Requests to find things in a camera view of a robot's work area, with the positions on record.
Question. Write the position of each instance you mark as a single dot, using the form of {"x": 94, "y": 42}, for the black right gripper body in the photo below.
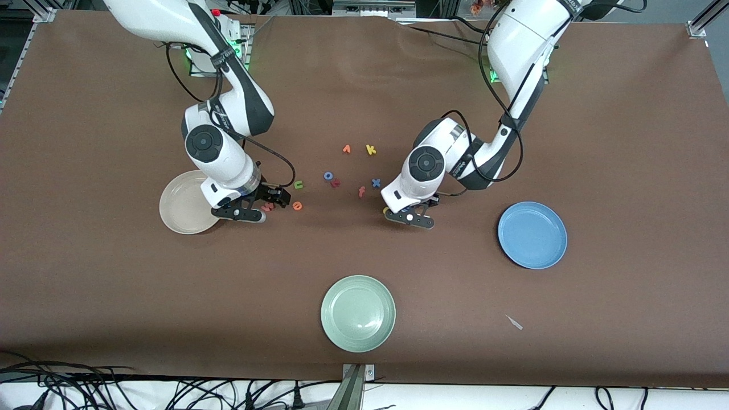
{"x": 269, "y": 194}

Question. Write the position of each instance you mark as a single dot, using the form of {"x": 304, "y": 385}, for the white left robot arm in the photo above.
{"x": 427, "y": 165}

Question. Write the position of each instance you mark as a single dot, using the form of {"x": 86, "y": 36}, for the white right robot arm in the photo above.
{"x": 222, "y": 154}

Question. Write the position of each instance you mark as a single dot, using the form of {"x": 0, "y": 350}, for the beige brown plate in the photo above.
{"x": 182, "y": 210}

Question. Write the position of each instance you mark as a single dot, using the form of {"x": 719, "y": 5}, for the blue plate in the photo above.
{"x": 532, "y": 234}

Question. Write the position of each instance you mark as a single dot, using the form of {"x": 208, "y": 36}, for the pale green plate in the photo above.
{"x": 357, "y": 313}

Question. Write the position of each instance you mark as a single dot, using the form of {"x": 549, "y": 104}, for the small white paper scrap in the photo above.
{"x": 515, "y": 323}

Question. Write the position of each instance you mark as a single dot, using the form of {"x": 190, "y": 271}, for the brown table cover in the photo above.
{"x": 114, "y": 285}

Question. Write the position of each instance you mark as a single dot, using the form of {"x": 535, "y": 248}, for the small orange background object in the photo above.
{"x": 477, "y": 7}

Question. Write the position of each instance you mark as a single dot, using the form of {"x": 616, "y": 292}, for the grey metal box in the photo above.
{"x": 373, "y": 8}

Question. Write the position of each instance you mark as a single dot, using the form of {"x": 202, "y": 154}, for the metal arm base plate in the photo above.
{"x": 545, "y": 80}
{"x": 199, "y": 72}

